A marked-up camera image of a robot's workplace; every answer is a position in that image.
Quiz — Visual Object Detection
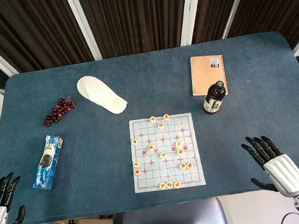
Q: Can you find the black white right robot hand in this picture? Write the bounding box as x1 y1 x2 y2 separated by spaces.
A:
240 128 299 204

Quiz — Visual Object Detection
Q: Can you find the dark red grape bunch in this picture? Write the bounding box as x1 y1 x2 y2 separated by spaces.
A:
38 94 80 128

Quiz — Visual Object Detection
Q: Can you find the blue cookie pack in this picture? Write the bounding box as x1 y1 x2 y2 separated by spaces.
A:
25 132 71 192

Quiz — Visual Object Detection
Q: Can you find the dark drink bottle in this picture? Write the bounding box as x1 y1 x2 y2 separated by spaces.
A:
198 79 230 116

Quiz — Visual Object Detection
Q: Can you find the white xiangqi board sheet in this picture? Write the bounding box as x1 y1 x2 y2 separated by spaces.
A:
123 110 207 196

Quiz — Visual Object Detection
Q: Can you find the white slipper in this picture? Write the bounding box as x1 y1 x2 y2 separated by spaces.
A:
75 70 130 120

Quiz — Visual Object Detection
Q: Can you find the blue tablecloth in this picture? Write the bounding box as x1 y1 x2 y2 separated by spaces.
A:
0 26 299 224

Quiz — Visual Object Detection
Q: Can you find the brown spiral notebook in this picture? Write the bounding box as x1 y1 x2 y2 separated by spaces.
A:
186 51 230 100

